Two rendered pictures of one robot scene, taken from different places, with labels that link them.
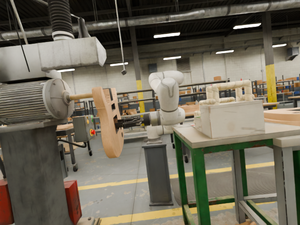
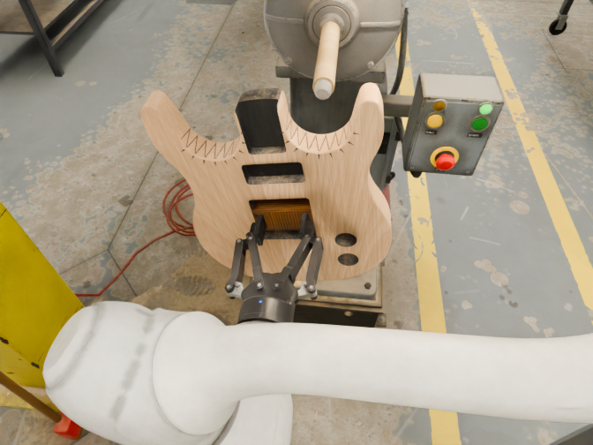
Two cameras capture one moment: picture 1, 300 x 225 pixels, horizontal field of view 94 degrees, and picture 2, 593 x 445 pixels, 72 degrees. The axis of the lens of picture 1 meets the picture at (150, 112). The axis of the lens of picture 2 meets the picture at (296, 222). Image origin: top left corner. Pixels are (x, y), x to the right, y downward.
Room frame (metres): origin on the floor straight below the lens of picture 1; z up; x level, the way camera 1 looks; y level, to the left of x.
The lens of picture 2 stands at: (0.92, -0.23, 1.57)
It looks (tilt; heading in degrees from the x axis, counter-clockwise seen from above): 49 degrees down; 97
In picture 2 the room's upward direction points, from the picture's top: straight up
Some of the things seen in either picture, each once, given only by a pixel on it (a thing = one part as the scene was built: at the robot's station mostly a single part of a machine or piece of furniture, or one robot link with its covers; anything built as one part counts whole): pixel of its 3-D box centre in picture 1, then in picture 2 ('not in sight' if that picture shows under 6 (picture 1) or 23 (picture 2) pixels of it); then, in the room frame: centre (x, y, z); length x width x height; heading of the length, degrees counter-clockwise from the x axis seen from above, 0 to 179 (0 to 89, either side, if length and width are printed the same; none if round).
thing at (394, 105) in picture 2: (70, 130); (406, 106); (1.07, 0.63, 1.02); 0.19 x 0.04 x 0.04; 1
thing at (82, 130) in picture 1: (75, 132); (429, 118); (1.13, 0.63, 0.99); 0.24 x 0.21 x 0.26; 91
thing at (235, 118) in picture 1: (229, 118); not in sight; (0.78, -0.44, 1.02); 0.27 x 0.15 x 0.17; 88
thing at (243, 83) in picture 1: (231, 85); not in sight; (0.73, -0.44, 1.20); 0.20 x 0.03 x 0.03; 87
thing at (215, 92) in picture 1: (215, 96); not in sight; (0.73, -0.35, 1.15); 0.03 x 0.03 x 0.09
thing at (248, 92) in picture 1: (248, 92); not in sight; (0.73, -0.52, 1.15); 0.03 x 0.03 x 0.09
